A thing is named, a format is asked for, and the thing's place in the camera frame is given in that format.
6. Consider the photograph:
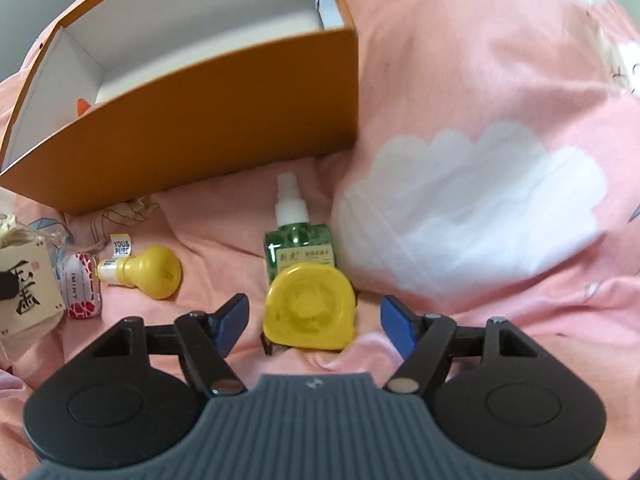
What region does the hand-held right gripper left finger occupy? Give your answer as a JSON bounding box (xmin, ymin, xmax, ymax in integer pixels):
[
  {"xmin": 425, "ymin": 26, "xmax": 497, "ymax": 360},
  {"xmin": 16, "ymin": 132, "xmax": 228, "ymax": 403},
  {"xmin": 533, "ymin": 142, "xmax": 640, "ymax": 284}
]
[{"xmin": 107, "ymin": 294, "xmax": 250, "ymax": 396}]

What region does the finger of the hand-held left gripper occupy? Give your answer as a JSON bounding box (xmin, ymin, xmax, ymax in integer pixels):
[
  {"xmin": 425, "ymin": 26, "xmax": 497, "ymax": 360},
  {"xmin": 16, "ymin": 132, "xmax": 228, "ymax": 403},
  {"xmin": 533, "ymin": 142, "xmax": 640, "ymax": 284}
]
[{"xmin": 0, "ymin": 271, "xmax": 20, "ymax": 302}]

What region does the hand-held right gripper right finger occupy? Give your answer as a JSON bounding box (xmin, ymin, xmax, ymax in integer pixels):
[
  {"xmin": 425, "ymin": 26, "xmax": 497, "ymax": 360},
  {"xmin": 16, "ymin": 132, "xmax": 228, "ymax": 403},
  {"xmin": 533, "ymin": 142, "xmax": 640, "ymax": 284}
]
[{"xmin": 380, "ymin": 296, "xmax": 538, "ymax": 393}]

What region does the cream tea box with calligraphy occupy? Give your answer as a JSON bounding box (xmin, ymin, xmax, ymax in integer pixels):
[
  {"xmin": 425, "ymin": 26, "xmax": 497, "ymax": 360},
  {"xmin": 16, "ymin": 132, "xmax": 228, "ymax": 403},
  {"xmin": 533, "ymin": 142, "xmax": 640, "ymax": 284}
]
[{"xmin": 0, "ymin": 212, "xmax": 68, "ymax": 357}]

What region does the yellow tape measure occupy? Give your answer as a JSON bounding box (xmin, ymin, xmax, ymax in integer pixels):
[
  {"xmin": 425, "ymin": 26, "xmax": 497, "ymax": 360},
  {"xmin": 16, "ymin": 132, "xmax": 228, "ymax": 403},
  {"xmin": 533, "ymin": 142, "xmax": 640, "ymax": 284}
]
[{"xmin": 260, "ymin": 266, "xmax": 358, "ymax": 357}]

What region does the orange cardboard box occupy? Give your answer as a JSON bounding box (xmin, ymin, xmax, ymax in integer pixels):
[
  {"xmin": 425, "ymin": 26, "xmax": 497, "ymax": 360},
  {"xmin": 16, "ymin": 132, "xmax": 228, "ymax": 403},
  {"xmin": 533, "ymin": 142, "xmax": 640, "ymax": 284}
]
[{"xmin": 0, "ymin": 0, "xmax": 361, "ymax": 216}]

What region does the red spotted tin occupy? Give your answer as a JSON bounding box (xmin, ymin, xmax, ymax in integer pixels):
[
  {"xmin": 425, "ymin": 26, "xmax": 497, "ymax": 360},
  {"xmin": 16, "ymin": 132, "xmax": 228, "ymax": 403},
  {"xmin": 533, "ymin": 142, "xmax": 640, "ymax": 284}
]
[{"xmin": 60, "ymin": 252, "xmax": 104, "ymax": 320}]

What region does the yellow bulb-shaped bottle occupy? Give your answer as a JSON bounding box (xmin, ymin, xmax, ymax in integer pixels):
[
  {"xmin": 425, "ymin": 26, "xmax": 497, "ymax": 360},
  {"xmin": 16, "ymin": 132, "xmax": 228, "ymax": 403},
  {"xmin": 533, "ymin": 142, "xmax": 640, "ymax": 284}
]
[{"xmin": 97, "ymin": 246, "xmax": 183, "ymax": 301}]

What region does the green spray bottle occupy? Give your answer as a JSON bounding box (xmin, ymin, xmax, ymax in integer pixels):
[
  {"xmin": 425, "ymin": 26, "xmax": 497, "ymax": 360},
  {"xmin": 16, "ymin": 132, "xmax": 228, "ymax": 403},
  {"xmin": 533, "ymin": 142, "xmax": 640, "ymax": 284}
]
[{"xmin": 263, "ymin": 172, "xmax": 339, "ymax": 284}]

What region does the pink printed blanket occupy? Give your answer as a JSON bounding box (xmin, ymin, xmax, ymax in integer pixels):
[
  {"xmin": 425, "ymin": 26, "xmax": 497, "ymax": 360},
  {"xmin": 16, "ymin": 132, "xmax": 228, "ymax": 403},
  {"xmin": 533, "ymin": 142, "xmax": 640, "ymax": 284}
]
[{"xmin": 0, "ymin": 0, "xmax": 640, "ymax": 480}]

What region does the beige drawstring pouch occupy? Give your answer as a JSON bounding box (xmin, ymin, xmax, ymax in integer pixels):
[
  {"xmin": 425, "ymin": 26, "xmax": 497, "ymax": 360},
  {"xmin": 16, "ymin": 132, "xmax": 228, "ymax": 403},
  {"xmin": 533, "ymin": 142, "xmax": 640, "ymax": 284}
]
[{"xmin": 90, "ymin": 197, "xmax": 162, "ymax": 257}]

